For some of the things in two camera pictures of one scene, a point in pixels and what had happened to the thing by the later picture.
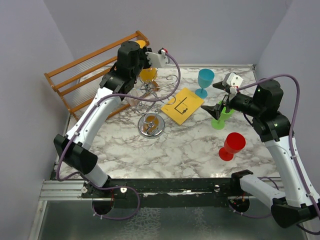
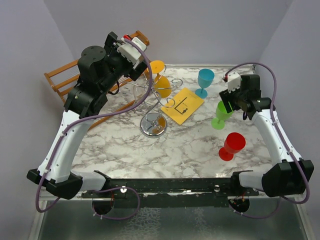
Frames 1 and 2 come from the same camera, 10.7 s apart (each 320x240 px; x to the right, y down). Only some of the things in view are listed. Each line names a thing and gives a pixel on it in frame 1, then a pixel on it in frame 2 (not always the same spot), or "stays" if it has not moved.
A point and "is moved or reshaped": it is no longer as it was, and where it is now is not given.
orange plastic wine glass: [148, 74] is moved or reshaped
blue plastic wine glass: [205, 78] stays
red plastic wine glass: [234, 143] stays
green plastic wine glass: [219, 124] stays
